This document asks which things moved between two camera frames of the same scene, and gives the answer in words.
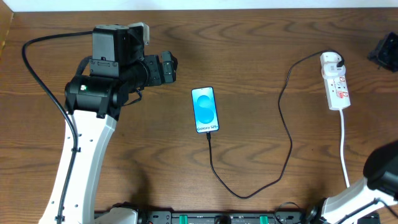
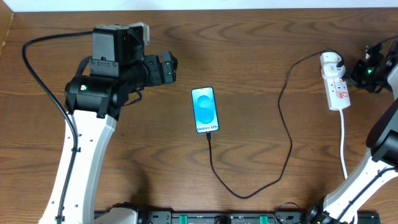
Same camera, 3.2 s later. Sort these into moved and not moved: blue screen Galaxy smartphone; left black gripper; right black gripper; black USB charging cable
Moved: right black gripper
Not moved: black USB charging cable; blue screen Galaxy smartphone; left black gripper
